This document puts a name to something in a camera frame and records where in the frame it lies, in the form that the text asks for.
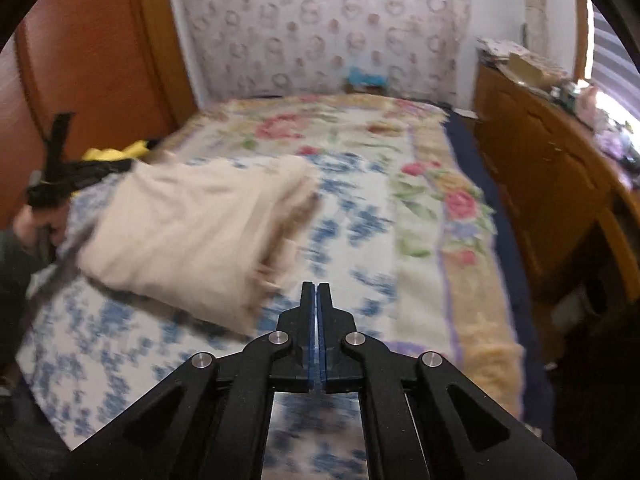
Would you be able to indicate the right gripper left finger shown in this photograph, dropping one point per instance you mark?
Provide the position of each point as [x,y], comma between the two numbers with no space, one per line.
[209,418]

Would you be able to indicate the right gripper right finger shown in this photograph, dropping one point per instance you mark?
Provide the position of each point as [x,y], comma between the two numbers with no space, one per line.
[421,417]

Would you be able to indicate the beige printed t-shirt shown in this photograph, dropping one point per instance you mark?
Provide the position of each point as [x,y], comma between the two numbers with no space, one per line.
[215,240]

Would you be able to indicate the person's left hand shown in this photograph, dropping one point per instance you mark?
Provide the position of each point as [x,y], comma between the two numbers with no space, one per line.
[29,223]

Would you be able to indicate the yellow Pikachu plush toy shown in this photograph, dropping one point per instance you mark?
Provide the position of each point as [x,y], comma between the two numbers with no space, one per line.
[117,152]

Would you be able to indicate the rose pattern fleece blanket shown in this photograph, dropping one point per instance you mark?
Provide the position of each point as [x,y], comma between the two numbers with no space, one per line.
[407,241]

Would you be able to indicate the blue floral white bedsheet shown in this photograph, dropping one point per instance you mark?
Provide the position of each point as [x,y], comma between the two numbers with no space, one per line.
[90,351]

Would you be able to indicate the circle pattern sheer curtain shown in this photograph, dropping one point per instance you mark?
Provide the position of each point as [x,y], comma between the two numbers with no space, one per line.
[251,48]

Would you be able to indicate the wooden sideboard cabinet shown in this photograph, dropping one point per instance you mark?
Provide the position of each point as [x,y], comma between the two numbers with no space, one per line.
[568,204]

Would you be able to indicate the blue item on box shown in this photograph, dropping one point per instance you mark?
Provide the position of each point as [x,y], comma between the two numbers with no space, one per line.
[359,80]

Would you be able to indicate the pink bottle on cabinet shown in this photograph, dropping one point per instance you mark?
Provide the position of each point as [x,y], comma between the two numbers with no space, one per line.
[587,109]

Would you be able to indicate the cardboard box on cabinet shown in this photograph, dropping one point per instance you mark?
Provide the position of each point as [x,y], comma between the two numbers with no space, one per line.
[535,71]

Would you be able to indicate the folded patterned cloth stack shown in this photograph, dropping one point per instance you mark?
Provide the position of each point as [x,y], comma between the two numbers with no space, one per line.
[496,51]

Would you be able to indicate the zebra roller window blind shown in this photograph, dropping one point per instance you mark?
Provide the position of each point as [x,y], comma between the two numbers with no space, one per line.
[612,69]

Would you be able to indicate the cream side window curtain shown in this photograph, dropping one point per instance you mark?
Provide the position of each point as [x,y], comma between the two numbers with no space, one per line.
[536,21]

